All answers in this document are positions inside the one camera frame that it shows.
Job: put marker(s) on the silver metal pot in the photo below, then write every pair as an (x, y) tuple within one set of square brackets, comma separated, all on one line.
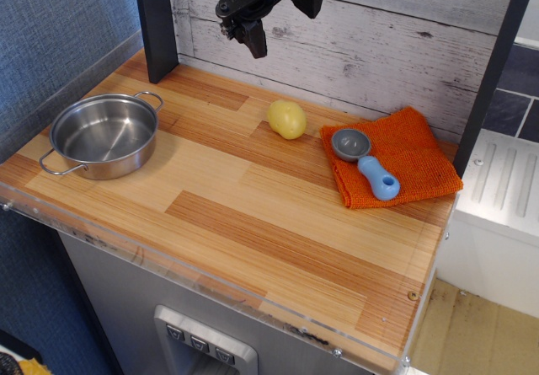
[(105, 136)]

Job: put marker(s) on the orange woven cloth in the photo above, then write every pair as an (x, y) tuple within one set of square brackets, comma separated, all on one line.
[(405, 146)]

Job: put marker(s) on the yellow object at corner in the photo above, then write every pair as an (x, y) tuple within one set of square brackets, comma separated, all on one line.
[(11, 366)]

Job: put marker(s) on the yellow toy potato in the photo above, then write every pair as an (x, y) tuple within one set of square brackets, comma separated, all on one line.
[(287, 118)]

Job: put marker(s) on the grey and blue scoop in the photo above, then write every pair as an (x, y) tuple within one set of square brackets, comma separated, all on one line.
[(352, 145)]

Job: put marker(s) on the clear acrylic edge guard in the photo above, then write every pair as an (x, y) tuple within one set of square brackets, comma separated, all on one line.
[(234, 280)]

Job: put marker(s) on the white ribbed cabinet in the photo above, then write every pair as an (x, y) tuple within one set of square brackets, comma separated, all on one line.
[(491, 246)]

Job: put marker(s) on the silver dispenser panel with buttons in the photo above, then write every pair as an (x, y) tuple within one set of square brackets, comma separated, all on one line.
[(191, 347)]

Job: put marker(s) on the dark grey left post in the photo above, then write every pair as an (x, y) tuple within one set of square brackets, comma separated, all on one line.
[(159, 39)]

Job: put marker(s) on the dark grey post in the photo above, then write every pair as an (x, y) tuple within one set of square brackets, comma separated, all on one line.
[(159, 39), (500, 53)]

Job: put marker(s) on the dark grey right post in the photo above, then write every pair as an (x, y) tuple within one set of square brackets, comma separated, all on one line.
[(500, 53)]

